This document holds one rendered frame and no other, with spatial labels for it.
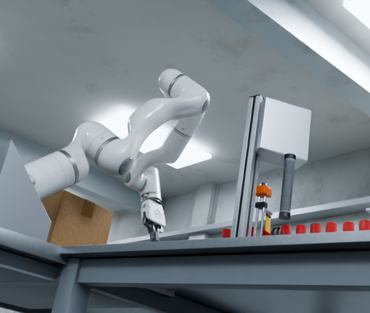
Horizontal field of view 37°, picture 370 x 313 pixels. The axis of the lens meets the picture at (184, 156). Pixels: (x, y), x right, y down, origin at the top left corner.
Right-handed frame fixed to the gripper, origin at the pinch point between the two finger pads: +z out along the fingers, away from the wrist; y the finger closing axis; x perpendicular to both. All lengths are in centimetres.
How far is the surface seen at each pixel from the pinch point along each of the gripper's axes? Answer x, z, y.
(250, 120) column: -59, -14, -17
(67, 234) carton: 9.5, 7.0, -35.4
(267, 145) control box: -62, -2, -16
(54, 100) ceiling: 214, -290, 123
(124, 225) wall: 387, -323, 408
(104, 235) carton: 7.5, 2.6, -19.8
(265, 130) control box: -63, -7, -17
